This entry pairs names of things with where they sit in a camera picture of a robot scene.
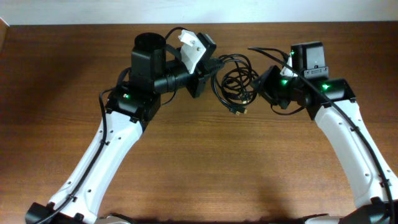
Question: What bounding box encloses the black usb cable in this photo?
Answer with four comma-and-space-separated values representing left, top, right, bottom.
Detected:
210, 54, 249, 116
219, 55, 259, 105

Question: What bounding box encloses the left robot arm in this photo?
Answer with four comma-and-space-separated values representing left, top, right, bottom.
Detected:
25, 29, 218, 223

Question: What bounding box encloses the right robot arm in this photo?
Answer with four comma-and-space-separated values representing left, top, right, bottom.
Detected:
251, 66, 397, 223

